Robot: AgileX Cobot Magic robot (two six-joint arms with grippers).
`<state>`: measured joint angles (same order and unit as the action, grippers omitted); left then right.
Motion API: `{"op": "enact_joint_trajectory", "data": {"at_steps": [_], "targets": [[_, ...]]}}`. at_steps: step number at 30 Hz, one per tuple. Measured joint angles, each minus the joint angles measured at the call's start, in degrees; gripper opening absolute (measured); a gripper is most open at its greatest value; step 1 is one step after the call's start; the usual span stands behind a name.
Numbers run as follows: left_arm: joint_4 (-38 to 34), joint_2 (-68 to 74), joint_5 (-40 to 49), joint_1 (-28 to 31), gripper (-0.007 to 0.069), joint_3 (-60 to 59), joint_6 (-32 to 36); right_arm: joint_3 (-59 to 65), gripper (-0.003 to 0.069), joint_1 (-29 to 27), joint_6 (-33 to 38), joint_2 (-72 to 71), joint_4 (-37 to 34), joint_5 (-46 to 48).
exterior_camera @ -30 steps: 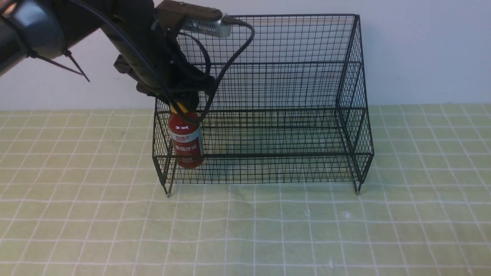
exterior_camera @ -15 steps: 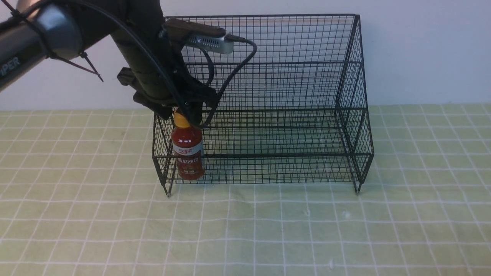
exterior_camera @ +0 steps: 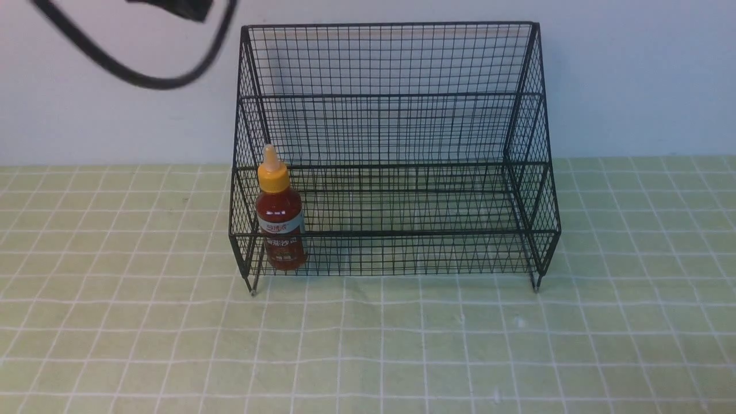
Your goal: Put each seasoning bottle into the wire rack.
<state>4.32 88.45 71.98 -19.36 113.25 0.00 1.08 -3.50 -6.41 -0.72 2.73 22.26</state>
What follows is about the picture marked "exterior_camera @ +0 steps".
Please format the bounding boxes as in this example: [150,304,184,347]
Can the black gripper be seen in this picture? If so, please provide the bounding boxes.
[126,0,213,23]

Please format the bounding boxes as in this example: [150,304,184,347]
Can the black wire mesh rack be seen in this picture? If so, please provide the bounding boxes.
[228,21,562,291]

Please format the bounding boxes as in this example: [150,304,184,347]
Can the red sauce bottle yellow cap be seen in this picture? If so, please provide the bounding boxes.
[255,144,308,271]

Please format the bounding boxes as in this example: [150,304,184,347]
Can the black cable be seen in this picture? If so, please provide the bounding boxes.
[32,0,239,90]

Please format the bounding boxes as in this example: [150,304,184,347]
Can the green checkered tablecloth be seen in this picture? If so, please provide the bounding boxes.
[1,156,735,413]

